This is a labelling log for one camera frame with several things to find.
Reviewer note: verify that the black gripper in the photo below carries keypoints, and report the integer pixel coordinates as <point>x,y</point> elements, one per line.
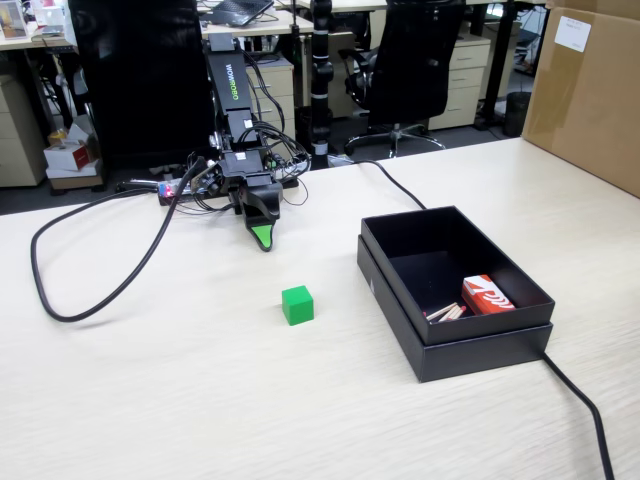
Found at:
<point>243,167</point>

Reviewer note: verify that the green cube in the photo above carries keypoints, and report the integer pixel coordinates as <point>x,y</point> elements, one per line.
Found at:
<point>298,306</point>

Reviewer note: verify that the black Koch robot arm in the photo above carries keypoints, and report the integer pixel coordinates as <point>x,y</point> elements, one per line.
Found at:
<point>233,80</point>

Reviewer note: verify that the controller board with red light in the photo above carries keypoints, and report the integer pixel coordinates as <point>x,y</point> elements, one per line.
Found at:
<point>170,191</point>

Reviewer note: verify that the black white jointed pole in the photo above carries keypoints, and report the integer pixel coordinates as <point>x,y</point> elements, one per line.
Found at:
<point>321,80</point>

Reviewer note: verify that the black open box tray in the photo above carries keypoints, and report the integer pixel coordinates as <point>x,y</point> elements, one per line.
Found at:
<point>430,260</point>

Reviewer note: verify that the large black mesh office chair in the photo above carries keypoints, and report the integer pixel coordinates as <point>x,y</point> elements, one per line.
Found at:
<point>145,75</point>

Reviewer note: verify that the wooden desk with laptop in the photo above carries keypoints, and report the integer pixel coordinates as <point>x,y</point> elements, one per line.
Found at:
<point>280,26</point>

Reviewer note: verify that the red-tipped wooden match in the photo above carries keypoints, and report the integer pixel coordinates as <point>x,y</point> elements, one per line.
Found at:
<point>458,313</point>
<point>440,310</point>
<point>446,314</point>
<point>452,313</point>

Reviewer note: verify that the white red small carton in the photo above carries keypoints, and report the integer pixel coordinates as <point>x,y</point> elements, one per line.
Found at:
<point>72,157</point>

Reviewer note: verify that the black laptop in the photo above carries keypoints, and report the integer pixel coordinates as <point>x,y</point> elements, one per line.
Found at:
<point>240,11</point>

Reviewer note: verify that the black office chair with armrests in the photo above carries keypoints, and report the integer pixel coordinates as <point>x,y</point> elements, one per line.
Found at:
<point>412,65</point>

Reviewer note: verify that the orange white matchbox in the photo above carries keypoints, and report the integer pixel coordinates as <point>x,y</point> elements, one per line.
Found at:
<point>487,296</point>

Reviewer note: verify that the beige three-drawer cabinet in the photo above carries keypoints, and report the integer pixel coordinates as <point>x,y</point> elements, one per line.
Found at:
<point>462,82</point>

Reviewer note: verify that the black open box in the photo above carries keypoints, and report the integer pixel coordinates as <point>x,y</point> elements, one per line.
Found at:
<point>470,357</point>

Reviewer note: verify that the black mesh waste bin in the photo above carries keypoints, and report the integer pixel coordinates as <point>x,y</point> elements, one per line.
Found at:
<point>517,114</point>

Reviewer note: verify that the pink white box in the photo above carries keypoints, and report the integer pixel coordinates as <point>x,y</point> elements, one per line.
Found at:
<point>49,12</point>

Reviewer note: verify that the large brown cardboard box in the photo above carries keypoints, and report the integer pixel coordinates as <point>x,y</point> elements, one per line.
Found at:
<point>590,95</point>

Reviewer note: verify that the bare camera circuit board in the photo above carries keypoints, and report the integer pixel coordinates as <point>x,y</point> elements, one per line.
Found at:
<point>206,179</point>

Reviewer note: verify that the wooden desk with black frame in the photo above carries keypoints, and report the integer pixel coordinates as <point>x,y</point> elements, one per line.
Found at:
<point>30,42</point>

